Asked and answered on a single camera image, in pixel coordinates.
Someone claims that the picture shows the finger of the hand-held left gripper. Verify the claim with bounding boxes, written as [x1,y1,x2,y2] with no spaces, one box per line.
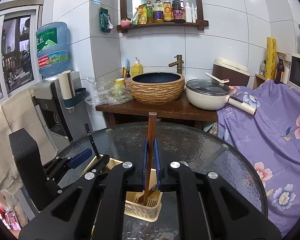
[43,148,93,181]
[57,154,110,193]

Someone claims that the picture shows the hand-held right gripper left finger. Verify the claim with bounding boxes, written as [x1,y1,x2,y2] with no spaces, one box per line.
[19,137,148,240]

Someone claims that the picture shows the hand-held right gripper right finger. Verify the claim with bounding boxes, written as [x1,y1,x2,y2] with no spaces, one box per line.
[154,137,282,240]

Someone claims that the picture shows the black chopstick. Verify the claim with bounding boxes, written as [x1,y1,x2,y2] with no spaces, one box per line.
[84,123,102,160]

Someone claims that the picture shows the wooden handled spatula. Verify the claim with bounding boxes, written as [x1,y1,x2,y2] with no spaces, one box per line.
[143,112,157,206]

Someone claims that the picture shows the cream perforated utensil holder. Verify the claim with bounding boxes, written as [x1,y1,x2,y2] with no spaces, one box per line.
[81,155,163,222]

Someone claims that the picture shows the beige cloth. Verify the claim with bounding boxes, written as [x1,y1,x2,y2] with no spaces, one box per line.
[0,87,58,193]

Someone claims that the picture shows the round glass table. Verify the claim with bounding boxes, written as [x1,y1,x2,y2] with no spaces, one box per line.
[55,121,268,240]

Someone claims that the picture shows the wooden sink cabinet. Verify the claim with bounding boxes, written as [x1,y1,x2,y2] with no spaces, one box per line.
[95,96,218,132]

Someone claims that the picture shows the teal cup holder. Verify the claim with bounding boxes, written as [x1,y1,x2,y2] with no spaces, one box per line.
[65,87,87,112]

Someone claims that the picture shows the pink packet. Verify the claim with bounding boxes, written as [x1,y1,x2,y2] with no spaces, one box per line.
[5,210,22,230]

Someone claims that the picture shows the grey water dispenser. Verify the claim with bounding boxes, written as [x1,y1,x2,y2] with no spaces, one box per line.
[31,71,77,145]

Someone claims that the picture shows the clear plastic bags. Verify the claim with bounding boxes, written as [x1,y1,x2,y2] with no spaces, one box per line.
[84,77,133,106]

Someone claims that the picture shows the woven pattern sink basin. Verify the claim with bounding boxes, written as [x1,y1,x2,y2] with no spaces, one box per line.
[128,72,185,105]

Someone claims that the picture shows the stack of paper cups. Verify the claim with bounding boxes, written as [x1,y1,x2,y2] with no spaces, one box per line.
[58,71,77,99]

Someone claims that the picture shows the cream electric pot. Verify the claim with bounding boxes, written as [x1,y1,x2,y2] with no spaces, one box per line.
[186,79,257,116]

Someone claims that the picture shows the yellow soap pump bottle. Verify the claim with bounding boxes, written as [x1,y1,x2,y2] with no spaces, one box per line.
[131,56,143,77]

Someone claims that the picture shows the brass faucet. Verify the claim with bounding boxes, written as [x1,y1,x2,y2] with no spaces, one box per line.
[168,54,184,75]

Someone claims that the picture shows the sliding window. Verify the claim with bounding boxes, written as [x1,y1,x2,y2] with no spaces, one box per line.
[0,4,44,108]

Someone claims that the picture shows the blue water jug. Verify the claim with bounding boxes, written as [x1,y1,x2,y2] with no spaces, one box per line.
[35,22,73,79]

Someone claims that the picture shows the brown white rice cooker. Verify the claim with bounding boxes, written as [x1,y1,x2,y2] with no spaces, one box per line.
[212,57,252,87]

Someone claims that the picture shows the purple floral cloth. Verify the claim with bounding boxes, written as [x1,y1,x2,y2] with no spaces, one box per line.
[216,80,300,239]

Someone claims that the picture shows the wooden rack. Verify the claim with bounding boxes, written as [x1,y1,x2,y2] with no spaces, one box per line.
[252,52,294,90]

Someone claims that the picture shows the wooden framed mirror shelf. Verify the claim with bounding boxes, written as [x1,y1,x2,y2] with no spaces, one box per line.
[116,0,209,33]

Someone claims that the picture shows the green hanging packet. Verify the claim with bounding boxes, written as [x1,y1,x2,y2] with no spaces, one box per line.
[99,6,113,33]

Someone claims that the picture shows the yellow seasoning packet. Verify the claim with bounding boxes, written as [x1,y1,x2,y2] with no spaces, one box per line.
[131,4,147,25]

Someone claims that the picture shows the green bottle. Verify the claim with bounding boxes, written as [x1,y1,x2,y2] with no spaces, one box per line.
[146,1,154,24]

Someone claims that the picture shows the yellow cooking oil bottle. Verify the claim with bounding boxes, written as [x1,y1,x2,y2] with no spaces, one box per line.
[154,0,164,23]

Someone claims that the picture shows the brown glass bottle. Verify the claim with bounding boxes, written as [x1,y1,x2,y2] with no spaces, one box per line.
[275,55,285,84]

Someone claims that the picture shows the amber bottle yellow label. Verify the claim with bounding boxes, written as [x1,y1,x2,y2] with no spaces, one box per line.
[163,0,172,22]

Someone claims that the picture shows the yellow roll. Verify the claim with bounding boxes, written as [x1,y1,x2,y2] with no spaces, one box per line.
[265,37,277,79]

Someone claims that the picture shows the white squeeze bottle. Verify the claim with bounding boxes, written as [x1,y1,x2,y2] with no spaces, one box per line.
[185,0,192,23]

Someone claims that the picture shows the dark soy sauce bottle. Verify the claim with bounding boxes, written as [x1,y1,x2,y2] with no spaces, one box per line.
[172,0,186,22]

